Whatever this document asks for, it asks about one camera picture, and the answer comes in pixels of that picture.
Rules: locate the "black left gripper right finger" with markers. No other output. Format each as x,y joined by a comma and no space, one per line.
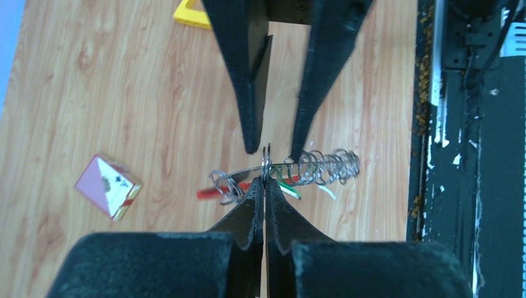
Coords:
304,262

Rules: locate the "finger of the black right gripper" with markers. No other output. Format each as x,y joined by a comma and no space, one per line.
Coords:
334,29
241,31

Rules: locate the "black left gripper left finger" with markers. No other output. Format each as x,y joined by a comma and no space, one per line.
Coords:
224,261

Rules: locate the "green tag key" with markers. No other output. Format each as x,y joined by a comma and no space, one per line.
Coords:
289,177

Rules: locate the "metal key organizer red handle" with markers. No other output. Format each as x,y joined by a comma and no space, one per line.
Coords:
313,167

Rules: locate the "playing card box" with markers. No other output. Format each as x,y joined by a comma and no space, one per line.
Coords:
109,186

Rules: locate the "yellow triangular bracket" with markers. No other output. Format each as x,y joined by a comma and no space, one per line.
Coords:
186,14

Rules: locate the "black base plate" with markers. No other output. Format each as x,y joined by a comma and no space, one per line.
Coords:
467,164

